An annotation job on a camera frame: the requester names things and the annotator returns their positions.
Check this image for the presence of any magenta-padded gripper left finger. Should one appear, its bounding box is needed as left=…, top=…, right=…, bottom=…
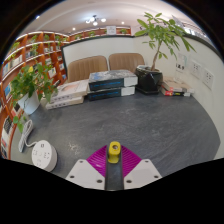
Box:
left=65, top=144, right=115, bottom=191

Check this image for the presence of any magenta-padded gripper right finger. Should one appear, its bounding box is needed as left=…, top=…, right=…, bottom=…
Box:
left=114, top=144, right=163, bottom=191

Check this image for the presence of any yellow charger block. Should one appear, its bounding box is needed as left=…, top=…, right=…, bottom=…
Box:
left=106, top=141, right=122, bottom=164

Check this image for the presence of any round white power strip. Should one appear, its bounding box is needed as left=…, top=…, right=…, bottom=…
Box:
left=31, top=139, right=58, bottom=173

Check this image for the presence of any thin white book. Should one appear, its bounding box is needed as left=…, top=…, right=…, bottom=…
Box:
left=44, top=95, right=85, bottom=111

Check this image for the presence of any dark book with white pages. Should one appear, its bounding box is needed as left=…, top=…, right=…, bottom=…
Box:
left=86, top=85, right=136, bottom=102

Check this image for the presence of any large white picture book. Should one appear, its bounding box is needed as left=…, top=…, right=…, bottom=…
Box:
left=49, top=78, right=90, bottom=104

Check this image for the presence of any red spine book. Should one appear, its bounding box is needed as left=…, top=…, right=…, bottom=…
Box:
left=160, top=86, right=192, bottom=98

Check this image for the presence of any tall plant in black pot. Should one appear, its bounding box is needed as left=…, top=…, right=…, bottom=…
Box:
left=134, top=12, right=197, bottom=95

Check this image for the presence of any beige cover book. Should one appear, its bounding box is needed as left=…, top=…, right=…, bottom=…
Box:
left=163, top=76, right=195, bottom=94

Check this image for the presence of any thick dark cover book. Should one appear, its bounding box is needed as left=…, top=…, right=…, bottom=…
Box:
left=87, top=69, right=139, bottom=92

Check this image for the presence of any tan upholstered chair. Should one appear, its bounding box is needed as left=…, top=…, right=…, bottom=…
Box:
left=108, top=52, right=146, bottom=74
left=66, top=55, right=109, bottom=83

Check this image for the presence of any pothos plant in white pot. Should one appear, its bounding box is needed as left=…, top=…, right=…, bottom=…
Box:
left=9, top=63, right=59, bottom=134

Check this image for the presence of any white standing card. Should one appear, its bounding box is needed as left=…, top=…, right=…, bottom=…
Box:
left=175, top=53, right=189, bottom=84

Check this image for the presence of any orange wooden bookshelf unit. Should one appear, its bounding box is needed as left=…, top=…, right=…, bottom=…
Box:
left=0, top=25, right=133, bottom=161

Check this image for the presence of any white framed sign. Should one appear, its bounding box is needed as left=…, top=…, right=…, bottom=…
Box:
left=105, top=25, right=117, bottom=36

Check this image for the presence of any multi-bulb ceiling lamp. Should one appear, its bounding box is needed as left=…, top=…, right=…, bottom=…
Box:
left=84, top=14, right=108, bottom=27

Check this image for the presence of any coiled white power cable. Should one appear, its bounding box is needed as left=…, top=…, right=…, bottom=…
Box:
left=17, top=119, right=38, bottom=154

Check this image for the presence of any white wall socket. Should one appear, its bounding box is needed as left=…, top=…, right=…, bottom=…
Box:
left=202, top=68, right=215, bottom=90
left=190, top=60, right=202, bottom=80

